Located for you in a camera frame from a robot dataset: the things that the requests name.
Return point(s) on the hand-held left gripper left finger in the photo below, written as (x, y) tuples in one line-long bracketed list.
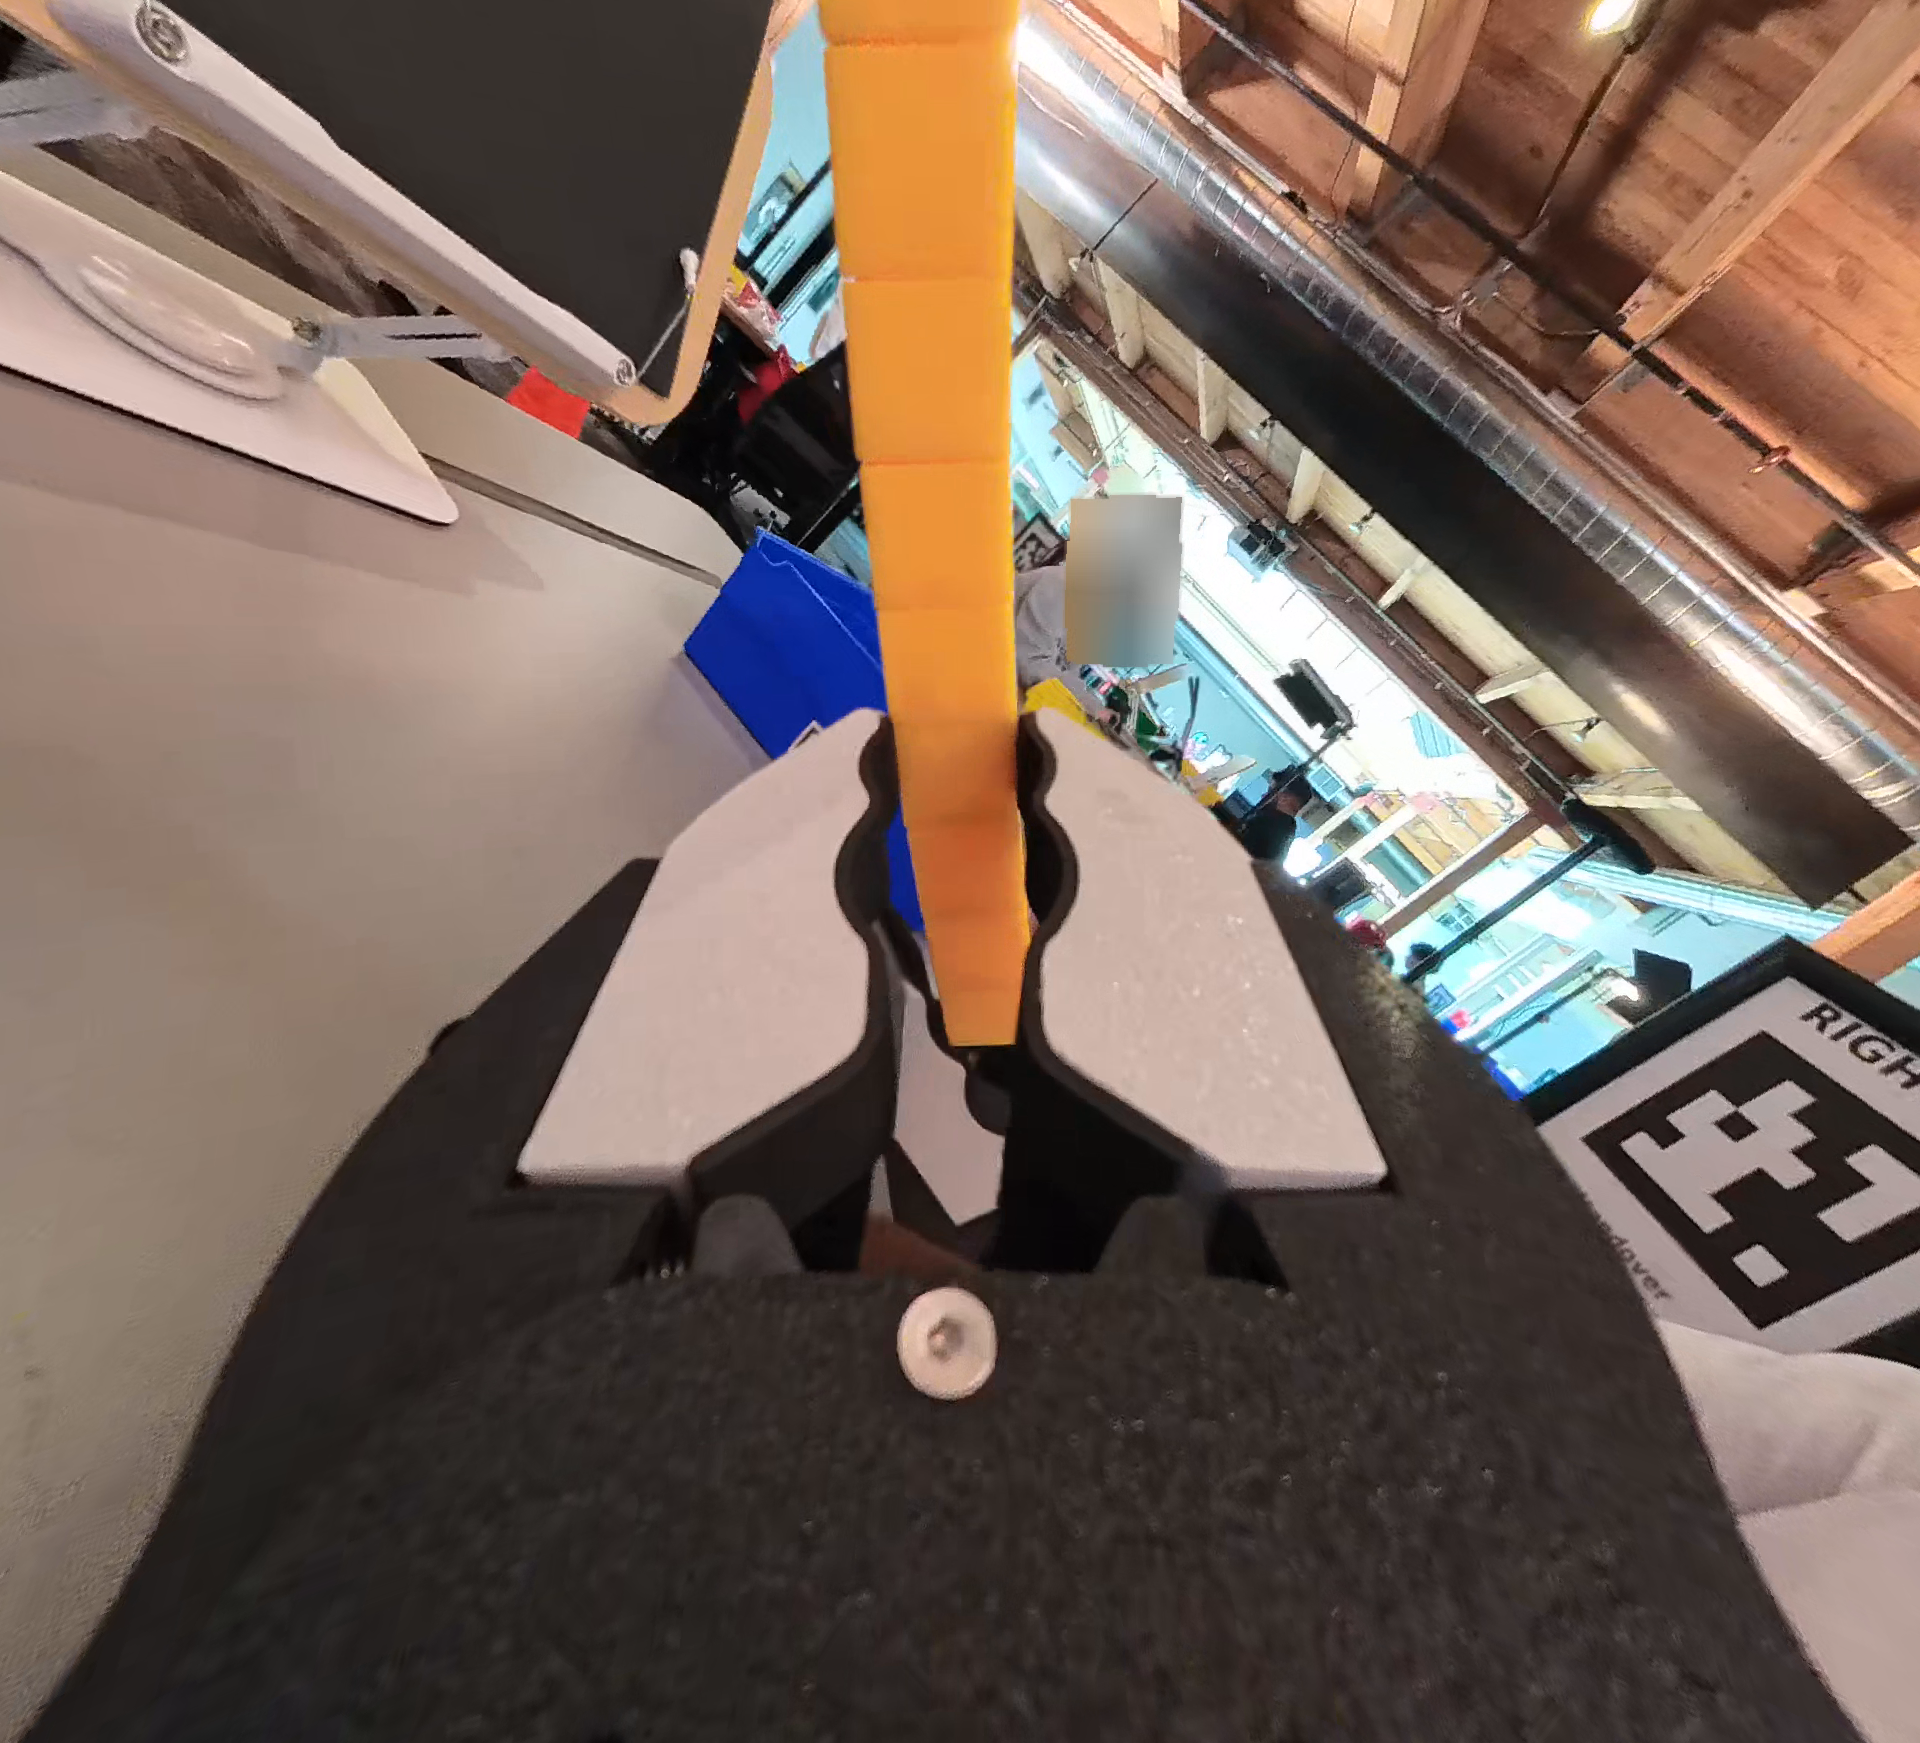
[(704, 1024)]

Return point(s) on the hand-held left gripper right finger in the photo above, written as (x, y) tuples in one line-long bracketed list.
[(1214, 1024)]

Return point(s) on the blue plastic bin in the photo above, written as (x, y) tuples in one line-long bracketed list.
[(781, 649)]

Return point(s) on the yellow block stick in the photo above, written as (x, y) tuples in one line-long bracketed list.
[(923, 424)]

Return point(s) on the black studio light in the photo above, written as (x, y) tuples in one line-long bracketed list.
[(1313, 696)]

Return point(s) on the black framed marker sign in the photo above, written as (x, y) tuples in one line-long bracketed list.
[(1724, 1173)]

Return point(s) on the red bag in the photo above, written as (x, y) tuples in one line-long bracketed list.
[(548, 401)]

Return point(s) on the black wooden book stand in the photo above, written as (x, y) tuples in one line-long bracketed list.
[(449, 49)]

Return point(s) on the ceiling light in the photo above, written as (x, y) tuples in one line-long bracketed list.
[(1613, 6)]

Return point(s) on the black rectangular duct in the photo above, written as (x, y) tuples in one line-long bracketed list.
[(1349, 453)]

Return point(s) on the silver ventilation duct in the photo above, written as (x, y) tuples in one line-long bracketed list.
[(1440, 363)]

